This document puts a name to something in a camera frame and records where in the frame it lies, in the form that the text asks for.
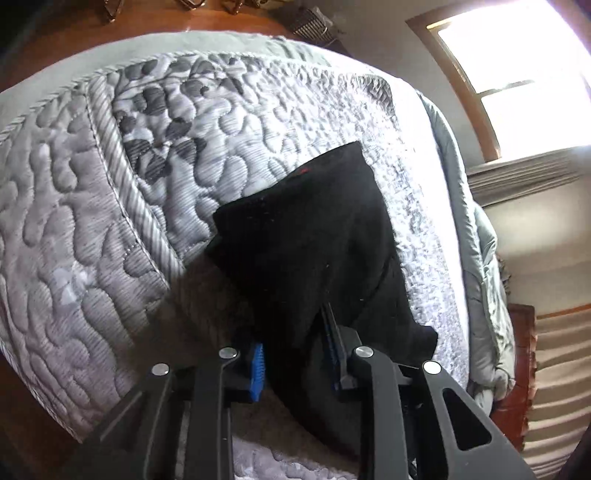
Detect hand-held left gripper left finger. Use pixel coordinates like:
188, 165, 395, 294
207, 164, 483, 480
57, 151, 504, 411
65, 342, 267, 480

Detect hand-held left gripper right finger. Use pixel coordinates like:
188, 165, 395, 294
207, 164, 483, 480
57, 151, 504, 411
320, 302, 540, 480

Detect black pants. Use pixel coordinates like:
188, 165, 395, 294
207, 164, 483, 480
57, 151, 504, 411
205, 141, 438, 462

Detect grey-green comforter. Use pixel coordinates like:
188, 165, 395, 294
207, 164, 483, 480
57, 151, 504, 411
416, 90, 517, 403

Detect wooden headboard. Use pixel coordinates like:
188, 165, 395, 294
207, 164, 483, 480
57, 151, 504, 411
488, 304, 537, 445

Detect grey quilted mattress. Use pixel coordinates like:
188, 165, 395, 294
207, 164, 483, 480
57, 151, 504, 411
0, 30, 472, 480

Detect beige pleated cloth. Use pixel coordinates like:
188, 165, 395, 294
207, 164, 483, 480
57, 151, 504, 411
521, 313, 591, 468

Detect beige curtain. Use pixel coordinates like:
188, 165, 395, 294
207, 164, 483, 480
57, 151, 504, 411
465, 147, 588, 205

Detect wooden framed window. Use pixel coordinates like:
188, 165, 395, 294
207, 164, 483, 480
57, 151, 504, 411
406, 0, 591, 162

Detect metal wire grille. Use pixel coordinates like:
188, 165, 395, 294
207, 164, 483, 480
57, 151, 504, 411
290, 6, 334, 40

